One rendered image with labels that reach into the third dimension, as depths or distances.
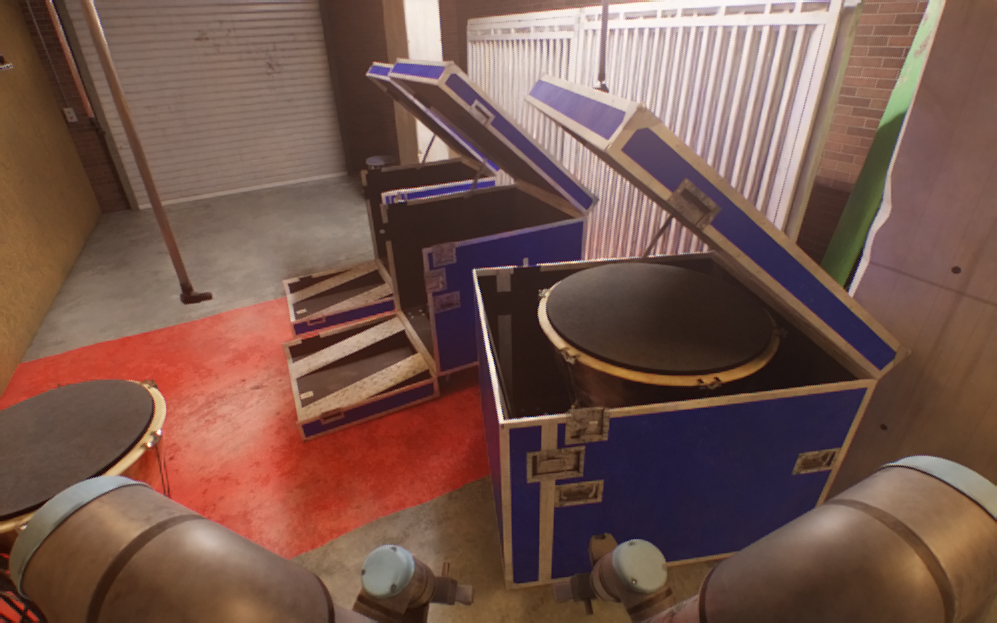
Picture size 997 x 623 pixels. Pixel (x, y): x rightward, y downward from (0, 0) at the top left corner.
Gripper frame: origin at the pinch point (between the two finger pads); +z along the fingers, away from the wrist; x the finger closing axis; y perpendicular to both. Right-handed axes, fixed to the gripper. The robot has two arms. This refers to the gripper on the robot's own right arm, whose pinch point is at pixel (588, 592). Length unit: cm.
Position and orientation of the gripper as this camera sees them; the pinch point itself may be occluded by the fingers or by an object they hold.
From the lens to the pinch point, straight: 131.4
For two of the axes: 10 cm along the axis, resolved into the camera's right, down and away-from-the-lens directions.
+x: 9.8, -0.1, 1.9
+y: 1.2, 7.9, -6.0
